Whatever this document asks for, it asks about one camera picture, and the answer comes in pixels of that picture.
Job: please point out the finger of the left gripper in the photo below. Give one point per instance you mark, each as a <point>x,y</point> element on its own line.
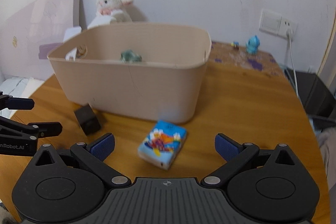
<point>15,103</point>
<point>18,131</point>

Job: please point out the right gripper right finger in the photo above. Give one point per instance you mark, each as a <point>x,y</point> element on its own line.
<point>238,157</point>

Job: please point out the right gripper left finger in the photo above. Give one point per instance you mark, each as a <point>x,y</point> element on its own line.
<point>91,157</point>

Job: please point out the white pillow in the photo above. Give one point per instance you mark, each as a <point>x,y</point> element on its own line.
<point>20,87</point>

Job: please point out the black small box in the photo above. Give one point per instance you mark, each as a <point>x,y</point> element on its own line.
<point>87,120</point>

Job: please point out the blue bear tissue pack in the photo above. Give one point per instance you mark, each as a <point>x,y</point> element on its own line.
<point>162,144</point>

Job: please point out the pink lilac bed headboard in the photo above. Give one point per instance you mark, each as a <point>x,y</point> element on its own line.
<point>31,33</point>

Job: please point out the black glass side table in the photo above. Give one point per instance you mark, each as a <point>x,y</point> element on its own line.
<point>315,97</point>

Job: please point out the beige plastic storage basket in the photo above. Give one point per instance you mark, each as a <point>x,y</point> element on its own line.
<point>165,85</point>

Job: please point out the patterned brown cardboard mat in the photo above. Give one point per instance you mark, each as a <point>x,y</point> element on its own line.
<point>226,54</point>

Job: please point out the tiny blue yellow figurine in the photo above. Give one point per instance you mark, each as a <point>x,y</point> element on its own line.
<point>235,45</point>

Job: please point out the blue cartoon figurine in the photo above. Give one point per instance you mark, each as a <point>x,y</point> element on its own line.
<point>252,45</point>

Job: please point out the white plush lamb toy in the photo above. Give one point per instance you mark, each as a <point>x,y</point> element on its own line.
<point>111,11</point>

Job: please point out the white wall switch socket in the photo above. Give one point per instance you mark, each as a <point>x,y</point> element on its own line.
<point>275,24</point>

